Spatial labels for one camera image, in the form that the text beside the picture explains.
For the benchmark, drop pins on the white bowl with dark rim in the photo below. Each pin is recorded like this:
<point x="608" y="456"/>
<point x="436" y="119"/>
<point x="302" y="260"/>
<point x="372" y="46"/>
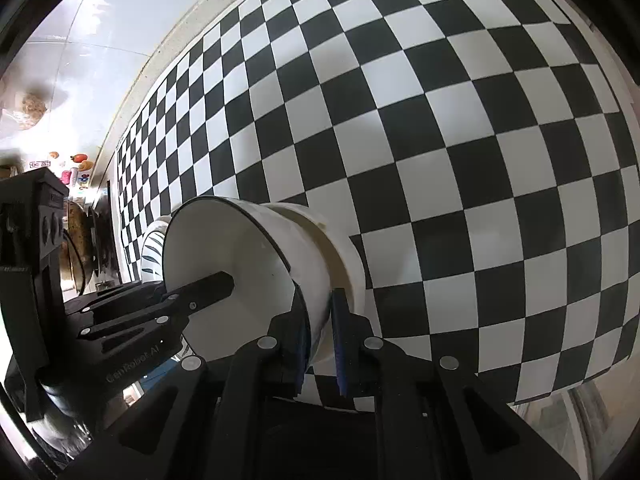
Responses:
<point x="240" y="250"/>

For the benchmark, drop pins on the black striped plate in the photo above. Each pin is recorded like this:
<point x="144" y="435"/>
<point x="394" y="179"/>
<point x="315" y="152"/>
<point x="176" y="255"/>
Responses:
<point x="152" y="255"/>

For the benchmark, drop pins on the black gas stove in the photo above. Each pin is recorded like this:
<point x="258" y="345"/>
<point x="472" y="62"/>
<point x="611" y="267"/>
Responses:
<point x="105" y="240"/>

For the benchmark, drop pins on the colourful wall stickers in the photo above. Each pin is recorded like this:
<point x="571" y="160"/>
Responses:
<point x="80" y="158"/>

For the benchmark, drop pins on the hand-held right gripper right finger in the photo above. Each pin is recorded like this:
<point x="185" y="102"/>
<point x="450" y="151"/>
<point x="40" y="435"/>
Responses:
<point x="341" y="340"/>

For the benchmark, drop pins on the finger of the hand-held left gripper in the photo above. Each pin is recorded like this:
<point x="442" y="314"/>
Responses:
<point x="120" y="302"/>
<point x="210" y="290"/>

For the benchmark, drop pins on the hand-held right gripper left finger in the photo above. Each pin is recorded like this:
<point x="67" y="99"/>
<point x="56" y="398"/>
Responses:
<point x="285" y="355"/>

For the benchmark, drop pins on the black white checkered cloth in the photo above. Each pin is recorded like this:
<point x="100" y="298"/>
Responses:
<point x="450" y="160"/>

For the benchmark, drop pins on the plastic bag with orange contents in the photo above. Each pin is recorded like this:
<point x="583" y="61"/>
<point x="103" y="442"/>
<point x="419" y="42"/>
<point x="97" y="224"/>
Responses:
<point x="32" y="105"/>

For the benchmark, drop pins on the plain white bowl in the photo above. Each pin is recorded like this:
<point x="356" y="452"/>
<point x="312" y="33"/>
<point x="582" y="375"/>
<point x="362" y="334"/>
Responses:
<point x="345" y="255"/>

